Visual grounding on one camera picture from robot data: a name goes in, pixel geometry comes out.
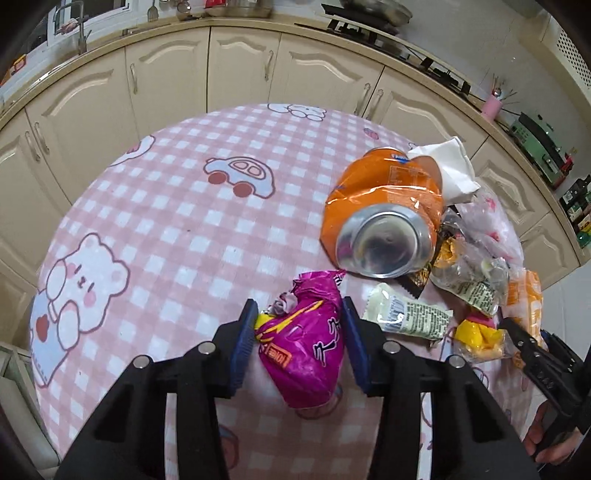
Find metal faucet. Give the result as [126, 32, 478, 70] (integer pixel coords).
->
[53, 2, 88, 56]

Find white green candy wrapper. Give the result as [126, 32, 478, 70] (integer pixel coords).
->
[361, 282, 454, 341]

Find orange snack packet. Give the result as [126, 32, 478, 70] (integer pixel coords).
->
[505, 270, 543, 337]

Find green box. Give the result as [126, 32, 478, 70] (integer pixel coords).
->
[510, 111, 575, 185]

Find yellow brown wrapper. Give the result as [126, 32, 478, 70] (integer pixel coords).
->
[431, 226, 462, 271]

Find crushed orange soda can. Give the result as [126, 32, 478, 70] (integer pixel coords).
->
[321, 147, 445, 278]

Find cream kitchen cabinets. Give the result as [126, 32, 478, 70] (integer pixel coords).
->
[0, 23, 583, 347]

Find person's right hand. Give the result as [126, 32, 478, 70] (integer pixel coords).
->
[523, 406, 579, 465]

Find clear pink-printed plastic bag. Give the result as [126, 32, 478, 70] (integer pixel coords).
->
[455, 187, 525, 268]

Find white paper napkin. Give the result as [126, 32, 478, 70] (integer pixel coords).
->
[406, 136, 481, 204]

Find beige countertop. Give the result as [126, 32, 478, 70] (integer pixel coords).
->
[0, 11, 591, 259]

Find clear green-printed wrapper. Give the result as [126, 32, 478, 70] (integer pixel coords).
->
[429, 240, 511, 317]

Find black gas stove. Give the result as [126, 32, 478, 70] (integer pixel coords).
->
[321, 4, 472, 93]

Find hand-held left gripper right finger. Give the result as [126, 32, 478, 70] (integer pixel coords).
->
[341, 296, 541, 480]

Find magenta snack wrapper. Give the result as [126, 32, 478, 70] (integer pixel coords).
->
[254, 270, 347, 409]

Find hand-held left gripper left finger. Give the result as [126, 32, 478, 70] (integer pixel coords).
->
[55, 299, 259, 480]

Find pink checked tablecloth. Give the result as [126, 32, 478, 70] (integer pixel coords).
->
[30, 104, 550, 480]

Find pink utensil holder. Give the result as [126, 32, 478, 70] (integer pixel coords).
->
[480, 90, 504, 121]

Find stack of green black boxes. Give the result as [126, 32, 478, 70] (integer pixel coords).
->
[558, 175, 591, 236]

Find black snack wrapper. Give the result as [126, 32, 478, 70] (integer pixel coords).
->
[402, 270, 432, 298]

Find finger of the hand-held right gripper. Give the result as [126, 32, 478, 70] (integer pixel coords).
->
[540, 330, 578, 370]
[499, 318, 543, 370]

